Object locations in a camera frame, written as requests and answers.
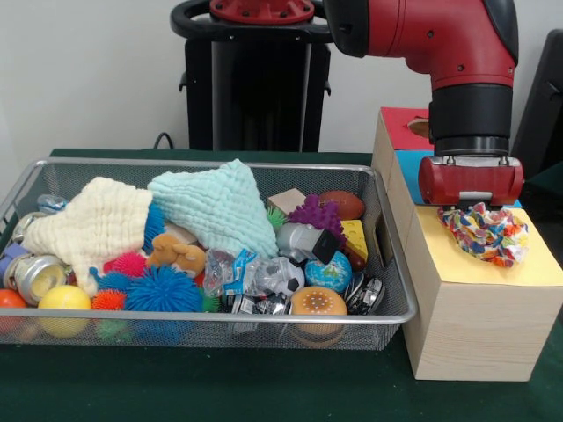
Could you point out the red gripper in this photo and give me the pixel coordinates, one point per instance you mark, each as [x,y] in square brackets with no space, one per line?
[470,182]

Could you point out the multicoloured knotted cloth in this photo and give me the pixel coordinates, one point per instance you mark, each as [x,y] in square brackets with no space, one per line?
[488,235]

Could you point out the light blue muslin cloth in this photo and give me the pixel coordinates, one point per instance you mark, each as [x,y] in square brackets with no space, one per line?
[211,206]

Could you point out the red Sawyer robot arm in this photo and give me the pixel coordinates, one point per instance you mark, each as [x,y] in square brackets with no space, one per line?
[462,53]

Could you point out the wooden box with three holes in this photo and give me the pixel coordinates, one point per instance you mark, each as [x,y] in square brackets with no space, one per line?
[475,334]

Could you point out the shallow metal mesh bin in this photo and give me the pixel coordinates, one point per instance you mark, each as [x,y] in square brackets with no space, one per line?
[264,317]

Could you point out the dark green table cloth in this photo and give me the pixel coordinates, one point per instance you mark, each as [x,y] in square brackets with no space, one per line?
[264,387]
[552,176]

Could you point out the yellow cheese toy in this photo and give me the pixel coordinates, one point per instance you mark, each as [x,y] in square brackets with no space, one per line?
[355,239]

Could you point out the brown toy football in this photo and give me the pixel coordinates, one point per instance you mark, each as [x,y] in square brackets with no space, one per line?
[343,204]

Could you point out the purple spiky ball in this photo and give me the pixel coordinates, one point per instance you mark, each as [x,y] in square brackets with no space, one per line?
[316,215]

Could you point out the blue globe ball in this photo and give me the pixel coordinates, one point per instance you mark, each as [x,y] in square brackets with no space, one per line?
[327,272]

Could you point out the toy burger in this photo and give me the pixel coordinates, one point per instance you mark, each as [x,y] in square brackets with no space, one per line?
[319,301]

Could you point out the large blue spiky ball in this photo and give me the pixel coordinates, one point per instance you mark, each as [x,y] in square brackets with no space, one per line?
[163,290]

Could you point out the cream muslin cloth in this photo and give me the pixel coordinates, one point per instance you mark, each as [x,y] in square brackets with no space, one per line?
[97,220]

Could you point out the yellow smooth ball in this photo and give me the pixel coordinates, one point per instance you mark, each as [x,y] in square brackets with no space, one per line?
[63,299]

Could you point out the orange smooth ball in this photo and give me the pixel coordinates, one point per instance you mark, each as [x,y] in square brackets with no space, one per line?
[11,300]

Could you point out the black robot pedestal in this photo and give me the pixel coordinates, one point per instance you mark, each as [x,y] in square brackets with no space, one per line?
[259,88]

